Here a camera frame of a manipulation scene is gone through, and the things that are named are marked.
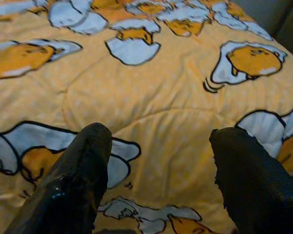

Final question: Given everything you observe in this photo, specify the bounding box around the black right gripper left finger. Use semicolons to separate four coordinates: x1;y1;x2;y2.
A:
4;122;112;234

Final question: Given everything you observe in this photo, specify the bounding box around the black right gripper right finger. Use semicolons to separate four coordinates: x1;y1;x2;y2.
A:
209;126;293;234

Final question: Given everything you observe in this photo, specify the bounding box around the yellow egg print blanket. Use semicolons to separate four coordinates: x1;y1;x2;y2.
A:
0;0;293;234

